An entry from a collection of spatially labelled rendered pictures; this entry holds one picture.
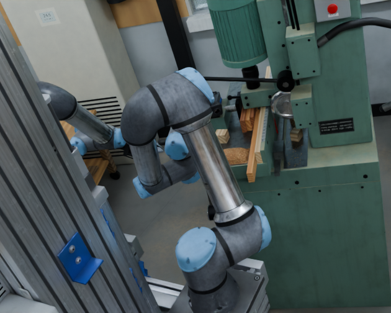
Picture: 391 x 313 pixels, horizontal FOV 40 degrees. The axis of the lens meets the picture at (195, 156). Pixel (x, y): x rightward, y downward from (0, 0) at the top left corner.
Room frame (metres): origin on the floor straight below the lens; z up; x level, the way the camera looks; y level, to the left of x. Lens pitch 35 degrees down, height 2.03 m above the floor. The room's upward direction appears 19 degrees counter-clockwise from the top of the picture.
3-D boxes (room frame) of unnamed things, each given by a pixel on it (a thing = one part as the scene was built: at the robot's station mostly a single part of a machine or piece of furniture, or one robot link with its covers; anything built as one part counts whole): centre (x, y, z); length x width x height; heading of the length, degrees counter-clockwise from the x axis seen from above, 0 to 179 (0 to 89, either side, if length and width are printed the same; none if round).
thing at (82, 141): (1.83, 0.39, 1.00); 0.11 x 0.11 x 0.08; 67
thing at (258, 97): (1.75, -0.31, 0.99); 0.14 x 0.07 x 0.09; 69
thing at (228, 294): (1.06, 0.08, 0.87); 0.15 x 0.15 x 0.10
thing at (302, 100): (1.55, -0.41, 1.02); 0.09 x 0.07 x 0.12; 159
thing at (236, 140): (1.81, -0.19, 0.87); 0.61 x 0.30 x 0.06; 159
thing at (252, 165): (1.67, -0.25, 0.92); 0.59 x 0.02 x 0.04; 159
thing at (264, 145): (1.75, -0.33, 0.93); 0.60 x 0.02 x 0.06; 159
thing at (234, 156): (1.57, -0.12, 0.91); 0.12 x 0.09 x 0.03; 69
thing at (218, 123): (1.84, -0.11, 0.91); 0.15 x 0.14 x 0.09; 159
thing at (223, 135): (1.69, -0.12, 0.92); 0.04 x 0.04 x 0.04; 60
